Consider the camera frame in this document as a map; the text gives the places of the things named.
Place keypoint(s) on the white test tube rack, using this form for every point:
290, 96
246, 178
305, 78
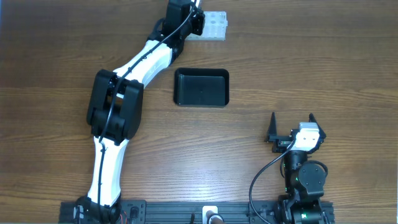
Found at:
216, 28

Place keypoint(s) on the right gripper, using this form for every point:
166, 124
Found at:
281, 144

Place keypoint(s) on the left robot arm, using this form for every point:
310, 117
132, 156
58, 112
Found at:
109, 174

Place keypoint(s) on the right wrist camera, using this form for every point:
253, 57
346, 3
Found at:
306, 137

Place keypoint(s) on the black tray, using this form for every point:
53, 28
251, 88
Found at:
202, 93

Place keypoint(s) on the clear test tube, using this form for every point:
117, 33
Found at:
181, 90

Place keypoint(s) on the mounting rail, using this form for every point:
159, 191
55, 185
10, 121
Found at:
174, 213

